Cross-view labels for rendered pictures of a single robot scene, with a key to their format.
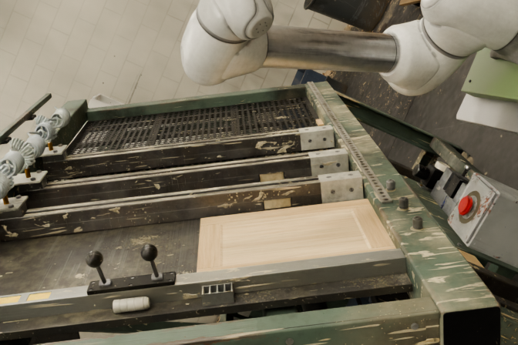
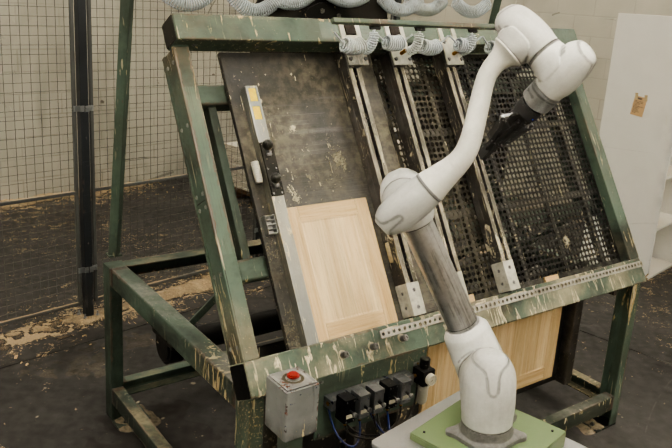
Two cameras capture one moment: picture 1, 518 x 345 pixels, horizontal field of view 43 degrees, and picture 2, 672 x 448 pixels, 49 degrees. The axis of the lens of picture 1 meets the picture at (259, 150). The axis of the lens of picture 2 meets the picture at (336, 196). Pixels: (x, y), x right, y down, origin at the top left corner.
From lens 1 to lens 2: 1.52 m
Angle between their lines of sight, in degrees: 38
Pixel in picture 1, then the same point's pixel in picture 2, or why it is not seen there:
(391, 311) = (243, 333)
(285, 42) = (417, 244)
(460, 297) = (258, 375)
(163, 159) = not seen: hidden behind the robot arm
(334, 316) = (237, 299)
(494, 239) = (271, 392)
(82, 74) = not seen: outside the picture
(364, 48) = (443, 305)
